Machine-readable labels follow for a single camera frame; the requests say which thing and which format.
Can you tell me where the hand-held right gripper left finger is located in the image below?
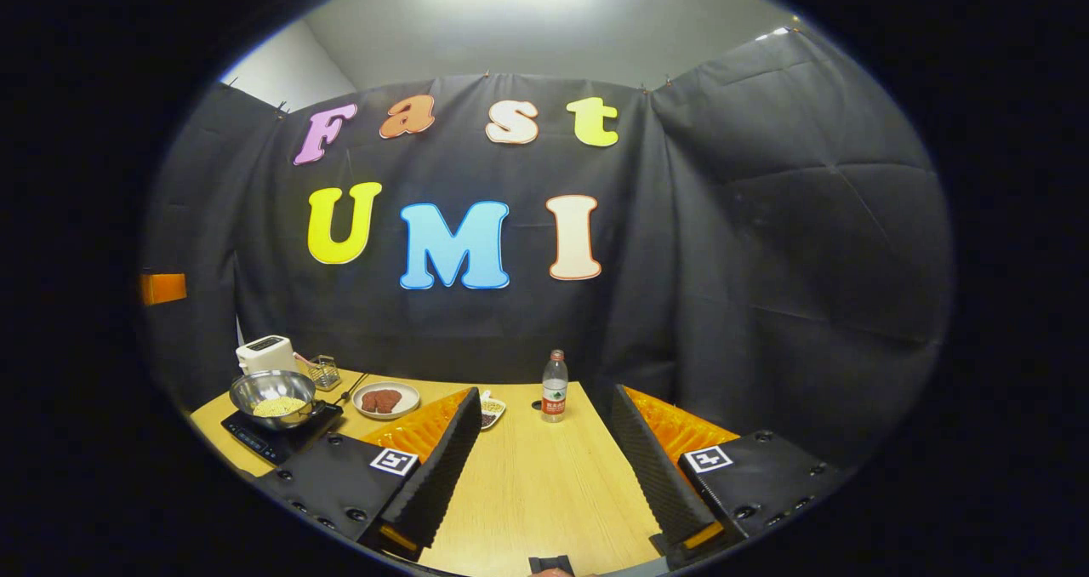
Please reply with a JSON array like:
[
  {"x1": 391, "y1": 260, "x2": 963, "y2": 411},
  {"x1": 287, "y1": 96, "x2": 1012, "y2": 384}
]
[{"x1": 255, "y1": 386, "x2": 483, "y2": 561}]

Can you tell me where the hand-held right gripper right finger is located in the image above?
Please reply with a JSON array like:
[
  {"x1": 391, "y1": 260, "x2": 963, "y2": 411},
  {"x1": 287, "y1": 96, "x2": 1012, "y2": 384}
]
[{"x1": 608, "y1": 384, "x2": 843, "y2": 561}]

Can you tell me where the stainless steel pot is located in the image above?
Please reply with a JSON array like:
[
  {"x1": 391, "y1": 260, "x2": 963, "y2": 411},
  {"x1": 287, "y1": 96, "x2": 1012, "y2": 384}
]
[{"x1": 229, "y1": 369, "x2": 328, "y2": 431}]

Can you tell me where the black induction cooktop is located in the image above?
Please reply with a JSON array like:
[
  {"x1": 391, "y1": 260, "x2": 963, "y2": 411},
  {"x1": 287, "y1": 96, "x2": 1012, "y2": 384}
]
[{"x1": 221, "y1": 400, "x2": 345, "y2": 466}]

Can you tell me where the white round plate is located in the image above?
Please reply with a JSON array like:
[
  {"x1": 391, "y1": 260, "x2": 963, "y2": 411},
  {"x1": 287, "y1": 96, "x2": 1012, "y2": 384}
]
[{"x1": 351, "y1": 381, "x2": 421, "y2": 420}]

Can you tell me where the clear bottle with red label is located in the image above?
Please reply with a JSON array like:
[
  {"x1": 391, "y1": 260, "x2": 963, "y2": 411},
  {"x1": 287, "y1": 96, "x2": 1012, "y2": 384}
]
[{"x1": 541, "y1": 349, "x2": 569, "y2": 424}]

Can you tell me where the white toaster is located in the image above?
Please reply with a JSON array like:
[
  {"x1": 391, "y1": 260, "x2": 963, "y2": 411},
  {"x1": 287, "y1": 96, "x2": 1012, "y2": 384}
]
[{"x1": 236, "y1": 335, "x2": 299, "y2": 376}]

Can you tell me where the black backdrop cloth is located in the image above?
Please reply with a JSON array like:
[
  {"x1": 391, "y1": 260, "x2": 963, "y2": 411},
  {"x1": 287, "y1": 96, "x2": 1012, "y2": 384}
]
[{"x1": 140, "y1": 28, "x2": 954, "y2": 467}]

